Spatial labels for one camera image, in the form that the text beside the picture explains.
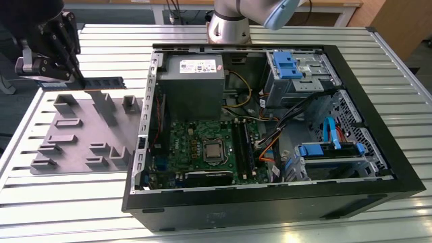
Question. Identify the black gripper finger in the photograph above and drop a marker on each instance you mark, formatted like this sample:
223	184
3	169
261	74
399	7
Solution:
47	72
71	33

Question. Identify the RAM stick with black chips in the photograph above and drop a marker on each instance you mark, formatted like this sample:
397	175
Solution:
104	83
249	152

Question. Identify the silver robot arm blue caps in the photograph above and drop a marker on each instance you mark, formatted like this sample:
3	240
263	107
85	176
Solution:
229	27

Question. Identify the white desk foot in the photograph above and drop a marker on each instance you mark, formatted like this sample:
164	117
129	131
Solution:
7	87

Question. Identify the grey plastic parts rack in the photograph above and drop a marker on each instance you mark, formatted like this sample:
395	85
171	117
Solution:
84	121

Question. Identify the grey power supply unit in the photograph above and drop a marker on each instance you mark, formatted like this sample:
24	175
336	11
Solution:
192	96

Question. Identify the green motherboard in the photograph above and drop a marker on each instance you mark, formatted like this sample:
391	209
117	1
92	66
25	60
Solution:
181	129

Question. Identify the silver CPU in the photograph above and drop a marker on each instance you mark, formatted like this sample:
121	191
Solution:
213	151

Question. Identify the CPU socket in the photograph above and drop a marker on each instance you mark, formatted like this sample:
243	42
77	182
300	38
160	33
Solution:
216	162

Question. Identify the black graphics card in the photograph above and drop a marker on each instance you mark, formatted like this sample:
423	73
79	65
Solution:
209	178

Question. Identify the blue plastic drive carrier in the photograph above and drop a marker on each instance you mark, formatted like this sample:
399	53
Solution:
284	65

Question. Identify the silver metal drive cage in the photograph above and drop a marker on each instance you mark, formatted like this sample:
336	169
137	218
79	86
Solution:
303	86

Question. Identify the black open PC case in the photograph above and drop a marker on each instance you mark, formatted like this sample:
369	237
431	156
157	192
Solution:
269	202

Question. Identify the black disk in blue carrier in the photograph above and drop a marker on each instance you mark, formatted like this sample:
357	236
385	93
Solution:
312	150

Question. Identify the wooden cabinet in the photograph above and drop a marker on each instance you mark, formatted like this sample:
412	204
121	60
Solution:
397	20

